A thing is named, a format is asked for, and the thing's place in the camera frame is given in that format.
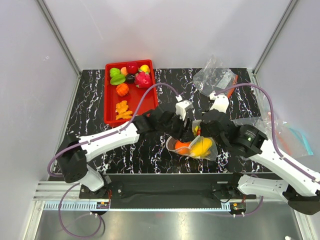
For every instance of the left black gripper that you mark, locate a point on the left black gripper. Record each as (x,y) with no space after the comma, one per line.
(185,134)

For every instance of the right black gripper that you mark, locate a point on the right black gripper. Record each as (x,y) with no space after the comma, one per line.
(203,128)

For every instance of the orange toy orange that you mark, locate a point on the orange toy orange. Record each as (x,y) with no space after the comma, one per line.
(182,148)

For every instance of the yellow toy mango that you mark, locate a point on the yellow toy mango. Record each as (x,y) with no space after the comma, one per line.
(201,148)

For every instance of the polka dot zip bag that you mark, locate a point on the polka dot zip bag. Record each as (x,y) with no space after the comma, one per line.
(213,150)

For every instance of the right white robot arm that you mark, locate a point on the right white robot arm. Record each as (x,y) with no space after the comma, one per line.
(297,185)

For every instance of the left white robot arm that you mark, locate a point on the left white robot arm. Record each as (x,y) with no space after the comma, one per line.
(75,153)

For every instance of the clear bag orange zipper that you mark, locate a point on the clear bag orange zipper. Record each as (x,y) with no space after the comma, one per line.
(214,77)

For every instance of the pink toy dragon fruit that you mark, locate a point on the pink toy dragon fruit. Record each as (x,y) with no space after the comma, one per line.
(143,80)

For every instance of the orange toy ginger root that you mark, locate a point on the orange toy ginger root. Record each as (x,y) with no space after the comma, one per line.
(122,110)

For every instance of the orange toy pumpkin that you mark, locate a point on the orange toy pumpkin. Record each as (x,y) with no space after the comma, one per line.
(122,89)

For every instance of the red plastic tray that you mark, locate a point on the red plastic tray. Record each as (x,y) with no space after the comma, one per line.
(111,98)

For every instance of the dark purple toy mangosteen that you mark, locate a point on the dark purple toy mangosteen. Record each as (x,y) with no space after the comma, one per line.
(130,78)

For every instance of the yellow toy lemon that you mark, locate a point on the yellow toy lemon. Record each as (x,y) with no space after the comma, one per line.
(144,68)

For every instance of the dark red toy apple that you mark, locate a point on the dark red toy apple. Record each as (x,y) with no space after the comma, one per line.
(132,67)

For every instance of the green toy starfruit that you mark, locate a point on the green toy starfruit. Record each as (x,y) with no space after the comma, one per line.
(117,80)

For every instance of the peach toy fruit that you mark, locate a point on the peach toy fruit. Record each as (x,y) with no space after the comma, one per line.
(124,71)

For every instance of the clear bags blue red zippers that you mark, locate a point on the clear bags blue red zippers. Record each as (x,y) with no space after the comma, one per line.
(253,108)

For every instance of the green toy pepper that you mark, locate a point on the green toy pepper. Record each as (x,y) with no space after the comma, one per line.
(114,72)

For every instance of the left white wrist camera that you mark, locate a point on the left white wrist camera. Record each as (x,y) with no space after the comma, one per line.
(182,107)

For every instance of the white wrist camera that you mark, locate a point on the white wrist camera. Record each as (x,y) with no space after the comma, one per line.
(220,102)
(182,107)

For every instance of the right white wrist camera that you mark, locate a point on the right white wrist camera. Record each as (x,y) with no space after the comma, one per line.
(220,102)

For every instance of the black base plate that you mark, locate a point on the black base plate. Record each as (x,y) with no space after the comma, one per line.
(167,191)

